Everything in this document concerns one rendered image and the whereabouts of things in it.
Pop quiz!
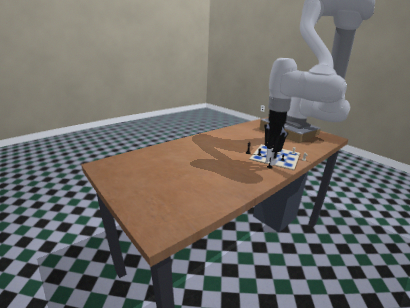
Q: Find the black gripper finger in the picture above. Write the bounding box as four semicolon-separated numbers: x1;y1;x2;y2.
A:
270;127;288;165
264;124;274;163

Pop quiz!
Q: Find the blue and white chessboard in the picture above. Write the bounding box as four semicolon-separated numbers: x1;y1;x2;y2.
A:
249;144;300;170

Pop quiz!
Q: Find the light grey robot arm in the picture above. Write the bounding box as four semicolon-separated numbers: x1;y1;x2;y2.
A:
268;0;375;129

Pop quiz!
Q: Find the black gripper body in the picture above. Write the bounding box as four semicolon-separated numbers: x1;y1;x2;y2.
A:
268;110;288;135

